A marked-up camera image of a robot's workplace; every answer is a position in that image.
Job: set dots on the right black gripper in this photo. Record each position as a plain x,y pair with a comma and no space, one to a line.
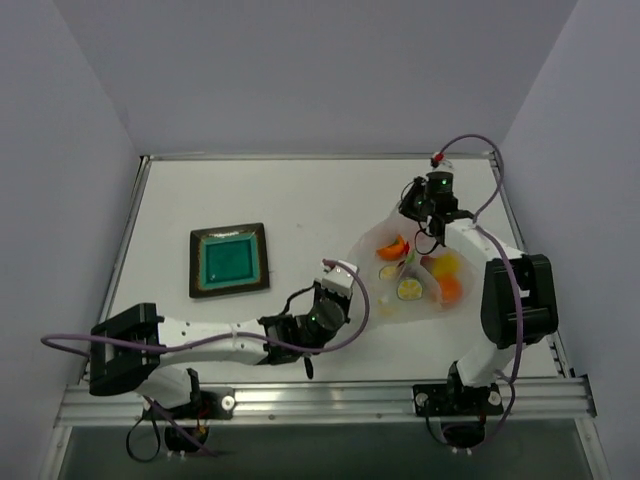
413,206

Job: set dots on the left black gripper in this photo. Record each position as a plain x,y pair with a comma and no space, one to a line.
327,293

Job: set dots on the orange fake fruit slice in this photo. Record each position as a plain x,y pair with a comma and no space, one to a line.
395,251

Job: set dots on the yellow fake lemon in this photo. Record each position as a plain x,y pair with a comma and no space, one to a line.
446,264

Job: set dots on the clear printed plastic bag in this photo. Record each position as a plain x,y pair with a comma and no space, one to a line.
405,291

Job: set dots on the orange fake tangerine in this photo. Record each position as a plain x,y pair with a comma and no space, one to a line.
451,289

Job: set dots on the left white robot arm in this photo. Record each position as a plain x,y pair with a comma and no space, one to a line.
139,350

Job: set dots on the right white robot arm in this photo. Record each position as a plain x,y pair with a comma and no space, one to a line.
518,305

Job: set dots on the square teal ceramic plate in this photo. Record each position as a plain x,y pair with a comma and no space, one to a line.
228,260

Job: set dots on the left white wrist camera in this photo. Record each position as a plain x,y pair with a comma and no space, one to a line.
338,277

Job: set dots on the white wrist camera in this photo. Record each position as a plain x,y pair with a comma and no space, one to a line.
338,277
440,163

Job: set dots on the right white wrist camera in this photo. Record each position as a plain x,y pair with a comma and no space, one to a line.
440,163

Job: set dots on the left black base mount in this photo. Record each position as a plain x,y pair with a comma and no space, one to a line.
188,427

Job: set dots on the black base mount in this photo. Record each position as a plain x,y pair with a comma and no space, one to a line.
188,427
456,417

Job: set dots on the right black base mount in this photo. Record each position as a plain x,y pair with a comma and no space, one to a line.
456,417

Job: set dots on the aluminium front rail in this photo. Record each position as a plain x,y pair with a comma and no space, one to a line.
330,403

